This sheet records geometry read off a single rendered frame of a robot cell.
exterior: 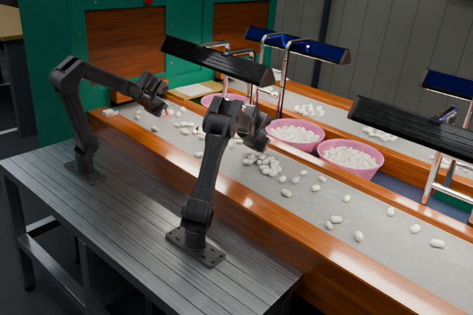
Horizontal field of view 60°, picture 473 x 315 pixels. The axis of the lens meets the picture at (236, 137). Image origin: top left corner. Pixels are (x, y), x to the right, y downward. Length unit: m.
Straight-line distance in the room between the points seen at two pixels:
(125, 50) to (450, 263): 1.57
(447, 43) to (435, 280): 2.48
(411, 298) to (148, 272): 0.68
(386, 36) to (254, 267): 2.73
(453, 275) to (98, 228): 1.04
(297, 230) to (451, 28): 2.54
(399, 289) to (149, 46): 1.55
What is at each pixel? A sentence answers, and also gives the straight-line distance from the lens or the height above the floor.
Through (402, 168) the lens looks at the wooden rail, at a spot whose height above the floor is 0.73.
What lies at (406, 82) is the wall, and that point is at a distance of 3.64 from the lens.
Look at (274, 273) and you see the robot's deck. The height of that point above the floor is 0.67.
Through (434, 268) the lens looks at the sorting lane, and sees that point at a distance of 1.30.
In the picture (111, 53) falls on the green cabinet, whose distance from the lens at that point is 2.00.
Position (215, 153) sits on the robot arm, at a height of 0.95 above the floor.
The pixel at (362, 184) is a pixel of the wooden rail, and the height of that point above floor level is 0.76.
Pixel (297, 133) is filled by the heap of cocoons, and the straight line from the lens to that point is 1.89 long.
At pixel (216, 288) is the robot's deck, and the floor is 0.67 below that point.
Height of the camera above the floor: 1.51
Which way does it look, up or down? 25 degrees down
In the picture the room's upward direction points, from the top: 5 degrees clockwise
